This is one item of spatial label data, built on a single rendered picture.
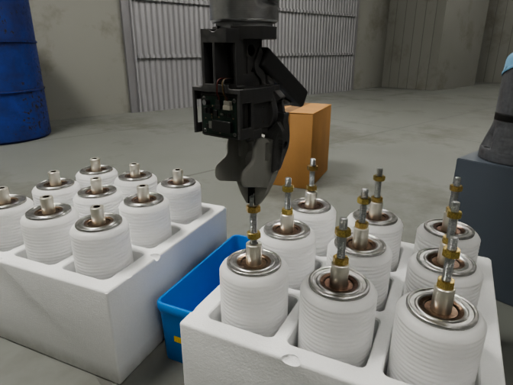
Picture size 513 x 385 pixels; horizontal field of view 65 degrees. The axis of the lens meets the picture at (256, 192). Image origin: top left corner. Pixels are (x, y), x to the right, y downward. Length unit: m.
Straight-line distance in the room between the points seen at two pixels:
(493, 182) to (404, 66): 5.25
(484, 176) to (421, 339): 0.56
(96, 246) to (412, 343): 0.48
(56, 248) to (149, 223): 0.16
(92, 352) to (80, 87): 2.98
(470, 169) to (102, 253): 0.77
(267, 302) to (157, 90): 3.36
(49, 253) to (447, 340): 0.63
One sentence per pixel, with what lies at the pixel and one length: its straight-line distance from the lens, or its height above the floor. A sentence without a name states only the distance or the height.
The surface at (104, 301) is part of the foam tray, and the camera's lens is 0.68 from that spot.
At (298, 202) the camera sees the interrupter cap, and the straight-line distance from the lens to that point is 0.77.
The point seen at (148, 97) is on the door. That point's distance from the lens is 3.77.
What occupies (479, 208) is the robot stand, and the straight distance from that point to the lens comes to 1.01.
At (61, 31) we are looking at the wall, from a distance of 3.56.
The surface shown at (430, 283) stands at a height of 0.24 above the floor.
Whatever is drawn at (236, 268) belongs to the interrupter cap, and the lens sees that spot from 0.55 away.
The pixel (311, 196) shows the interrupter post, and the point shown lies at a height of 0.27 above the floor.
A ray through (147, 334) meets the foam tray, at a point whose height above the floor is 0.05.
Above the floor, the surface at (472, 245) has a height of 0.24.
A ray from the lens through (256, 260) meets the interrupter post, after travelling 0.55.
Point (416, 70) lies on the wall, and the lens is 6.09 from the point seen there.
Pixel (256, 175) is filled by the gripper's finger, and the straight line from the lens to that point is 0.48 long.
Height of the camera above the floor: 0.53
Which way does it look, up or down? 20 degrees down
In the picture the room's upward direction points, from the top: straight up
